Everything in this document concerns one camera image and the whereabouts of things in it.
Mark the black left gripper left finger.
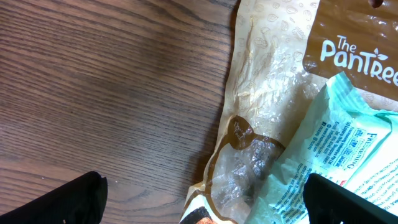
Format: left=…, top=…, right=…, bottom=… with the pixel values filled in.
left=1, top=171, right=108, bottom=224

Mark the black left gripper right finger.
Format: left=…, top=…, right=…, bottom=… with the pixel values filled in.
left=303, top=173, right=397, bottom=224

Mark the mint green wet wipes pack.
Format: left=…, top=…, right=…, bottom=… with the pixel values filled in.
left=246, top=72, right=397, bottom=223

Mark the brown snack packet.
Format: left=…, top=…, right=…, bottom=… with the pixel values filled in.
left=180, top=0, right=397, bottom=223

